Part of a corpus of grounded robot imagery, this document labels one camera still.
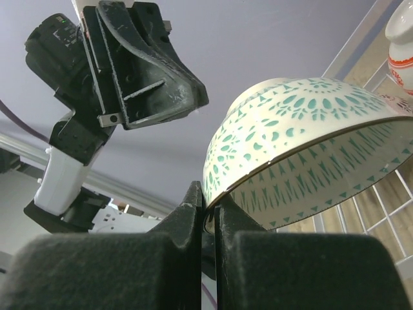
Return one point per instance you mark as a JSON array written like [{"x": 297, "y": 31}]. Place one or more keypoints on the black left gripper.
[{"x": 152, "y": 84}]

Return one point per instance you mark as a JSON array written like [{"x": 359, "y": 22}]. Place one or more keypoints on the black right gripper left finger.
[{"x": 159, "y": 269}]

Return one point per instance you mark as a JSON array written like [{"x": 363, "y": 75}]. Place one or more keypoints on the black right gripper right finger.
[{"x": 258, "y": 269}]

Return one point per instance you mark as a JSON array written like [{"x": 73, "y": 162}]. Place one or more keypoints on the green patterned bowl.
[{"x": 260, "y": 155}]

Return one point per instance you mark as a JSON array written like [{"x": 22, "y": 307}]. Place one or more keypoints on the white wire dish rack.
[{"x": 373, "y": 158}]

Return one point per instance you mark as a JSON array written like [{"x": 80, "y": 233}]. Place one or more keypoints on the purple patterned bowl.
[{"x": 398, "y": 104}]

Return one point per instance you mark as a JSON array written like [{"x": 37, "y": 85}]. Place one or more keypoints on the orange floral bowl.
[{"x": 399, "y": 32}]

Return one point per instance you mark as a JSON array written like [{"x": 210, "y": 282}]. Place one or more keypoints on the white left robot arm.
[{"x": 80, "y": 142}]

